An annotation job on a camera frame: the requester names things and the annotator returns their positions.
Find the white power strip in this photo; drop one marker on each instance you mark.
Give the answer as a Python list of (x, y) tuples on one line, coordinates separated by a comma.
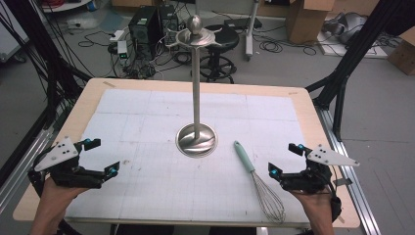
[(116, 36)]

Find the grey headset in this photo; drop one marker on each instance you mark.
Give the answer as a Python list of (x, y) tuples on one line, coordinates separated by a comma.
[(345, 27)]

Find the white grid mat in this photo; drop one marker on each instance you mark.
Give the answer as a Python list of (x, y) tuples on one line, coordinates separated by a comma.
[(147, 182)]

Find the small black computer tower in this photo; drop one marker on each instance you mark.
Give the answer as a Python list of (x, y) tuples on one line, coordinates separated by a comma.
[(169, 21)]

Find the large black computer tower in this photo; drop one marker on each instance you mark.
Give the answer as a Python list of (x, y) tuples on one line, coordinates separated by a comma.
[(143, 31)]

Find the round white table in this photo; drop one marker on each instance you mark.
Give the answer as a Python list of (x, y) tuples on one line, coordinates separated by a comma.
[(65, 5)]

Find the white flat board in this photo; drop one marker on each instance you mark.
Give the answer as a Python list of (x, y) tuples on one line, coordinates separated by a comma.
[(372, 50)]

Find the black round stool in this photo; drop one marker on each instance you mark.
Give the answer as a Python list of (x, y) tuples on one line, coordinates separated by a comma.
[(225, 40)]

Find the closed cardboard box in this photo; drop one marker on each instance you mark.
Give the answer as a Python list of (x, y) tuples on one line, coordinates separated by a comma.
[(403, 54)]

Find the flat black device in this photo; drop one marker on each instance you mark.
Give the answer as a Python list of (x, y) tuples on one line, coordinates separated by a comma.
[(243, 23)]

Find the white stand pole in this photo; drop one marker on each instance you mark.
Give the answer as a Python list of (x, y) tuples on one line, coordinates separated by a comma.
[(250, 29)]

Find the white adapter with green light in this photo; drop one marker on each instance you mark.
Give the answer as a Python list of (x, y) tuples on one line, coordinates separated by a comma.
[(122, 49)]

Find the silver metal utensil stand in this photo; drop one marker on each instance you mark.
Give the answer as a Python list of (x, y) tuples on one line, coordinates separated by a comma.
[(195, 98)]

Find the black metal frame stand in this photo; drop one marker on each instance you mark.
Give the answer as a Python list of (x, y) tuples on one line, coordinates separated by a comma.
[(345, 65), (52, 65)]

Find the person's right hand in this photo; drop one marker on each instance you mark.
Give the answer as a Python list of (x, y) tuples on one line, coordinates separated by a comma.
[(316, 205)]

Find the aluminium rail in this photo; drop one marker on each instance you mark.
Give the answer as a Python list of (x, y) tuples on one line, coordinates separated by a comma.
[(350, 182), (23, 169)]

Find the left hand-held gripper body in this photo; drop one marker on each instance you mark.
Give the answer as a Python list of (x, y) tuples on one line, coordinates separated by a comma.
[(62, 153)]

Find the person's left hand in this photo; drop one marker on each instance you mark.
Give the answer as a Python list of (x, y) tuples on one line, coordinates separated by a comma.
[(57, 197)]

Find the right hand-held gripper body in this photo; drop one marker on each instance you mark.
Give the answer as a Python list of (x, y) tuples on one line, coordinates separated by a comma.
[(326, 157)]

